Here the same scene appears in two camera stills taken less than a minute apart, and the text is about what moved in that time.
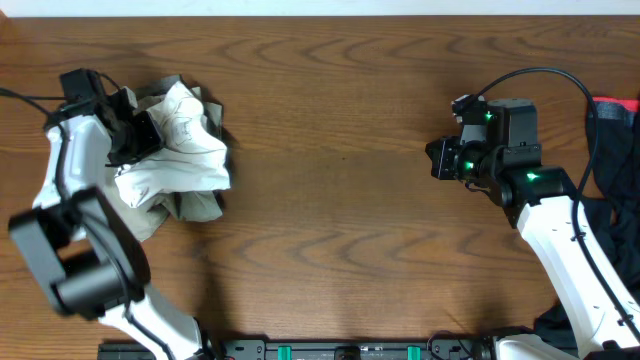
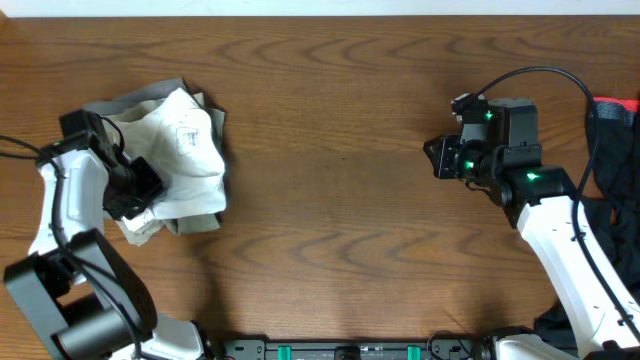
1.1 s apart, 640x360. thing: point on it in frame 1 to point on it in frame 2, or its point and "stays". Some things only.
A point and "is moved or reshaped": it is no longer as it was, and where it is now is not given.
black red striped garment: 613,111 stays
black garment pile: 614,198 stays
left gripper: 150,140 to 152,184
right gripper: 443,162 stays
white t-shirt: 192,159 is moved or reshaped
